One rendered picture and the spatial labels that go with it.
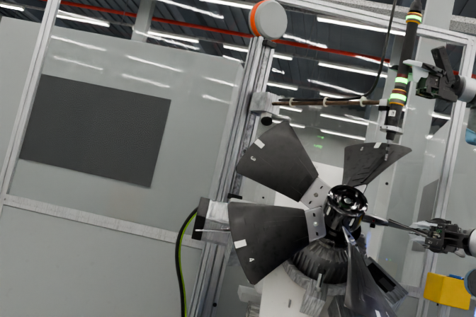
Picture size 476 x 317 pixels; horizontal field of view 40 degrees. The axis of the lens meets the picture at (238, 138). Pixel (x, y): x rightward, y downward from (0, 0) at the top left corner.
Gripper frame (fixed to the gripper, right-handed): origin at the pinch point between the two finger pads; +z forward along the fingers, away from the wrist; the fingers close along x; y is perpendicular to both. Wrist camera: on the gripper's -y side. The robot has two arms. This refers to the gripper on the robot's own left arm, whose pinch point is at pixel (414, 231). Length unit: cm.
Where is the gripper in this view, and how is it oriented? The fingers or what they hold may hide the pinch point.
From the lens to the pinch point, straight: 191.2
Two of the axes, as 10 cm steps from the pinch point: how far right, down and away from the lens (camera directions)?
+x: -1.4, 9.9, -0.6
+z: -6.2, -0.4, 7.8
